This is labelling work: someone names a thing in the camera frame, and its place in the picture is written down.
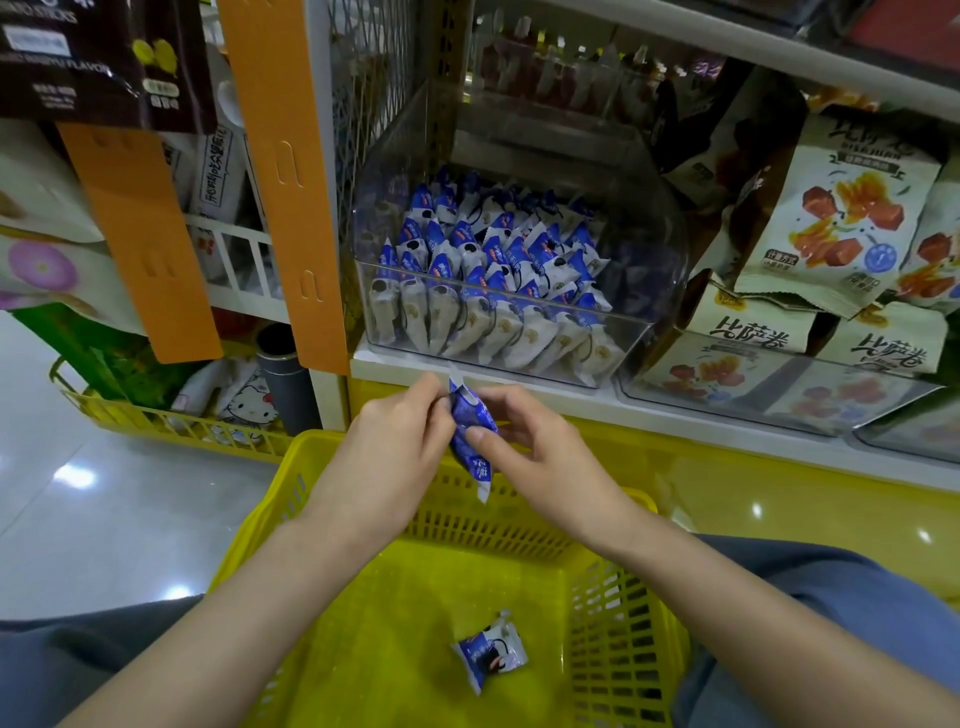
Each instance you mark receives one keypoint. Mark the person's right hand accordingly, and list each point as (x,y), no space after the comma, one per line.
(555,465)

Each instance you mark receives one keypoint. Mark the person's left hand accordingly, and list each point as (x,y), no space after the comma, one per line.
(375,473)

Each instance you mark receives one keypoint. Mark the yellow plastic shopping basket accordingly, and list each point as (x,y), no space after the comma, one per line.
(390,630)

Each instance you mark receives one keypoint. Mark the pile of blue snack packets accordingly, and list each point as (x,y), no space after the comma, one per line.
(488,270)

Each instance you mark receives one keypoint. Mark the person's right forearm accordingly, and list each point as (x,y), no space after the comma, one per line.
(780,638)

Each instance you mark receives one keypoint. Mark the person's left forearm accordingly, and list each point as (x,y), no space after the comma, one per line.
(210,645)

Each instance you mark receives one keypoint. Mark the yellow floor basket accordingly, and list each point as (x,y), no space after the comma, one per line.
(158,420)

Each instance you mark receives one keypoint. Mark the store shelf with yellow base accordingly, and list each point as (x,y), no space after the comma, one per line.
(810,503)

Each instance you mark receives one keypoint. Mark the green snack bags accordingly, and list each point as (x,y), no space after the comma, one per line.
(90,353)

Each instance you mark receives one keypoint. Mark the purple white snack bag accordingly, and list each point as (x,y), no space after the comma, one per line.
(45,180)
(53,278)

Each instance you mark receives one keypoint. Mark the dark grey cylinder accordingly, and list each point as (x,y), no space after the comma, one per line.
(288,378)

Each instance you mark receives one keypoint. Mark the white cartoon print packet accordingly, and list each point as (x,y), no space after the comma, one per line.
(245,398)

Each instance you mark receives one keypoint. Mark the clear plastic bin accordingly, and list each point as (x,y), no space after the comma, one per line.
(758,402)
(660,248)

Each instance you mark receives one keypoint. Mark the orange hanging strip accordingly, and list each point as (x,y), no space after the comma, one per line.
(143,240)

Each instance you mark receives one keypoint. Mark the white card packet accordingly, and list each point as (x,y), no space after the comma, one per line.
(222,173)

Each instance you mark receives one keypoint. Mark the grey trousers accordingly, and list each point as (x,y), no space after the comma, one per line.
(68,660)

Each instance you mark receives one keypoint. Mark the row of fruit print bags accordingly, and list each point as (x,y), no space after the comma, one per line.
(848,210)

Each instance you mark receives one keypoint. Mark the row of small brown packets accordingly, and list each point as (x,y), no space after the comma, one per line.
(585,75)

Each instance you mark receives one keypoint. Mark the black potato stick bag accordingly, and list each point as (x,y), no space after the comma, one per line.
(90,60)

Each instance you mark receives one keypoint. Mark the red price sign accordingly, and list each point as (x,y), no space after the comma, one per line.
(908,30)

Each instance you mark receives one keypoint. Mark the orange shelf post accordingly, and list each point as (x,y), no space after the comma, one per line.
(282,180)

